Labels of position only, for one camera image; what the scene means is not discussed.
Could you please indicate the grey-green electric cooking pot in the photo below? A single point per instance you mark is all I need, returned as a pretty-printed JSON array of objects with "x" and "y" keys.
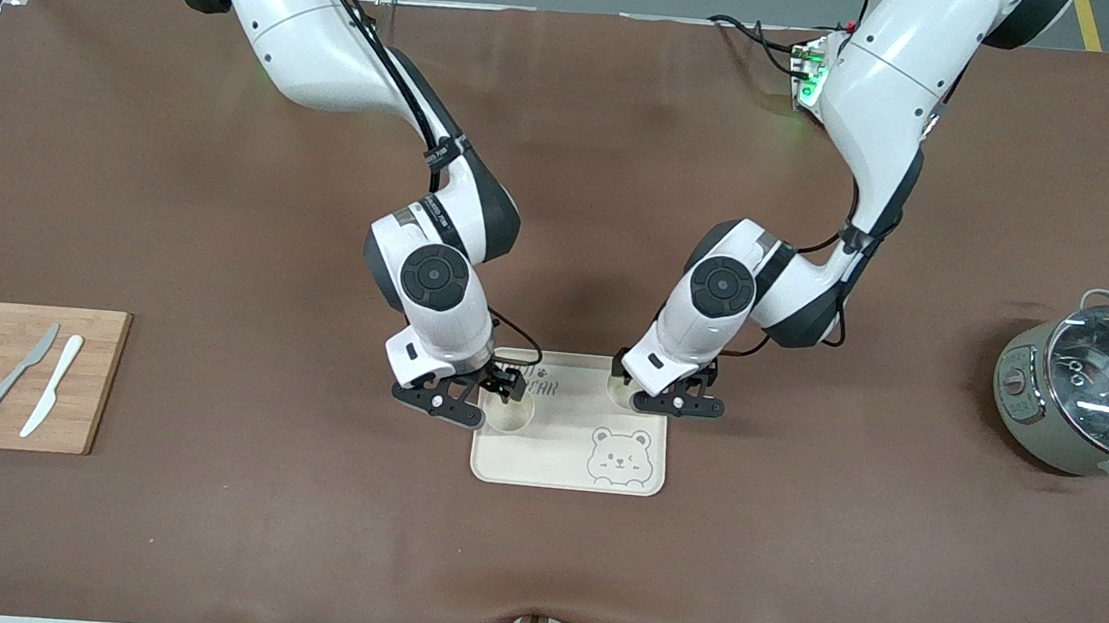
[{"x": 1017, "y": 412}]

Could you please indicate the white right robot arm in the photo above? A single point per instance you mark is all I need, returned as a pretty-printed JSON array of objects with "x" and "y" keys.
[{"x": 318, "y": 30}]

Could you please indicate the white plastic knife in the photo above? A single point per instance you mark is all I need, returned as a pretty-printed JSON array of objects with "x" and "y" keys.
[{"x": 53, "y": 386}]

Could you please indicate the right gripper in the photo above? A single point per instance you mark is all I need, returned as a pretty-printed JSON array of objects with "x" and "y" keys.
[{"x": 491, "y": 376}]

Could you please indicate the cream bear print tray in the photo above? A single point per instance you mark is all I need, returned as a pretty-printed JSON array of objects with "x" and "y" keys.
[{"x": 562, "y": 453}]

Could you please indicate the white plastic cup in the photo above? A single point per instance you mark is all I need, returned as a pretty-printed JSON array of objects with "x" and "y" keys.
[
  {"x": 620, "y": 394},
  {"x": 510, "y": 419}
]

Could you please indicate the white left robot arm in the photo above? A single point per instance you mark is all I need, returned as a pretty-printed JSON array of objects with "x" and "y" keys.
[{"x": 886, "y": 80}]

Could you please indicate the grey plastic knife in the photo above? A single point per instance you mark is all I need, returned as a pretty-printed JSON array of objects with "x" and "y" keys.
[{"x": 20, "y": 367}]

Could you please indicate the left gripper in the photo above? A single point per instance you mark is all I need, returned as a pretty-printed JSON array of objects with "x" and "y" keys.
[{"x": 706, "y": 377}]

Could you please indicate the wooden cutting board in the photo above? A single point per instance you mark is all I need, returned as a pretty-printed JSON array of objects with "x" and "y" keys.
[{"x": 3, "y": 424}]

